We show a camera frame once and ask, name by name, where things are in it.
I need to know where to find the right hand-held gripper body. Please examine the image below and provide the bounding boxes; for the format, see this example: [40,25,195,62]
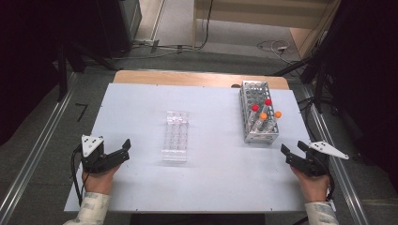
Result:
[295,141,350,178]

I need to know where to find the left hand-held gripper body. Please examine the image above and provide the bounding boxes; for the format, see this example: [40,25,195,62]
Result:
[80,134,111,174]

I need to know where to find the clear plastic tube rack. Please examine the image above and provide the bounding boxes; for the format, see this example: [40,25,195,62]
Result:
[161,110,190,163]

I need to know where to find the red-capped test tube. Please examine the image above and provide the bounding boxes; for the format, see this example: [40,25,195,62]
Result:
[247,103,261,129]
[261,97,273,123]

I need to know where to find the metal test tube rack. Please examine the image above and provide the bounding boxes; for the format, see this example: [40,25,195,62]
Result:
[238,80,281,145]

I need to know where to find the person's right hand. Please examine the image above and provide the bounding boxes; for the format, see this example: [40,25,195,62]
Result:
[289,165,331,203]

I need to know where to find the person's left hand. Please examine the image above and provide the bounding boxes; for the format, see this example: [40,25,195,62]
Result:
[81,164,122,196]

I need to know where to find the black metal stand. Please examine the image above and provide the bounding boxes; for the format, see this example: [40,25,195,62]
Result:
[271,46,333,114]
[55,39,120,103]

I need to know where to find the white table board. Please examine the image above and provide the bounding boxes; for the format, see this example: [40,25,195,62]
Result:
[63,82,337,215]

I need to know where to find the wooden table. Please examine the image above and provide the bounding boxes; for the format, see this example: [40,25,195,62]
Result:
[112,69,291,91]

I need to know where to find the black curtain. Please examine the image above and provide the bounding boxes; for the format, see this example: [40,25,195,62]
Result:
[0,0,101,147]
[325,0,398,190]

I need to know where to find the black cabinet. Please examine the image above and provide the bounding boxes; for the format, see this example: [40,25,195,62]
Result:
[93,0,143,59]

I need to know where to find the light wooden furniture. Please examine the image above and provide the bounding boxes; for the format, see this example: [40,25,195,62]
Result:
[191,0,343,59]

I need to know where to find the left hand-held gripper cable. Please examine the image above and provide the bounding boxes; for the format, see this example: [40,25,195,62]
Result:
[69,144,90,207]

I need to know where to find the hand-held gripper cable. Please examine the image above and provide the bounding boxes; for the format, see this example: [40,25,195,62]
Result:
[69,144,90,207]
[325,173,337,202]

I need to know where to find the aluminium floor rail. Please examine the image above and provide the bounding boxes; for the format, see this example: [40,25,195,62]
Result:
[300,85,371,225]
[0,72,80,225]

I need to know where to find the right hand-held gripper cable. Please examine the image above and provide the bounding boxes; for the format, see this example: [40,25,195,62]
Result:
[325,173,337,202]

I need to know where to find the black cable beside table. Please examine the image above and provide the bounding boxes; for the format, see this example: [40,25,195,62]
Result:
[296,96,330,142]

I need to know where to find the white floor cable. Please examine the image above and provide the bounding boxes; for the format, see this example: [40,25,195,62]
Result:
[256,38,297,65]

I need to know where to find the black floor cable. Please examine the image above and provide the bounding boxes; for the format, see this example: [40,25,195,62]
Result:
[156,0,216,53]

